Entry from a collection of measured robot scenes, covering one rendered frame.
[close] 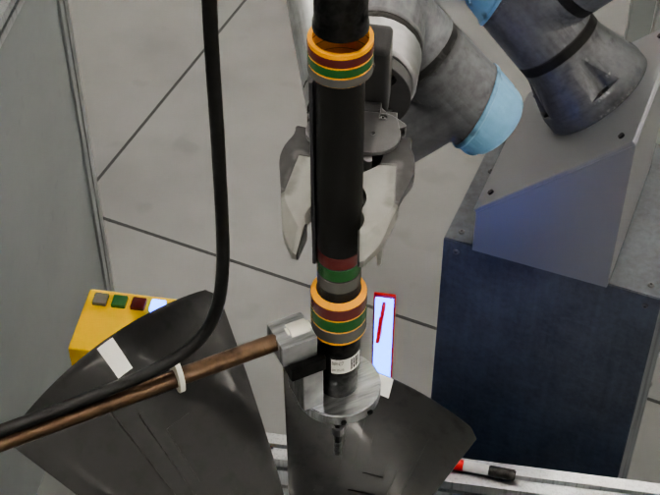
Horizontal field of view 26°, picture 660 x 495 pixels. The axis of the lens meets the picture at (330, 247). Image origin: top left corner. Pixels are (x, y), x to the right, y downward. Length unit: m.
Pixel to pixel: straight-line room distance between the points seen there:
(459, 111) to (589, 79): 0.59
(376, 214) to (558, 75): 0.83
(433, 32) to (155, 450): 0.43
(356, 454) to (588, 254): 0.53
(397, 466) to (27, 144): 1.25
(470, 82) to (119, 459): 0.45
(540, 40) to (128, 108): 2.05
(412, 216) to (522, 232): 1.53
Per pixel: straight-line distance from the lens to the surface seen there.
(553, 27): 1.81
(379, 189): 1.04
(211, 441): 1.28
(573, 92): 1.83
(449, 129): 1.27
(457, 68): 1.24
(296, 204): 1.03
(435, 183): 3.48
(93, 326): 1.76
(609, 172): 1.77
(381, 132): 1.08
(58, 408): 1.06
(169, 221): 3.40
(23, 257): 2.59
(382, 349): 1.67
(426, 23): 1.23
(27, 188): 2.58
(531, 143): 1.92
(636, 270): 1.94
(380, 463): 1.48
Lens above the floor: 2.38
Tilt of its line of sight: 46 degrees down
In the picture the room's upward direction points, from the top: straight up
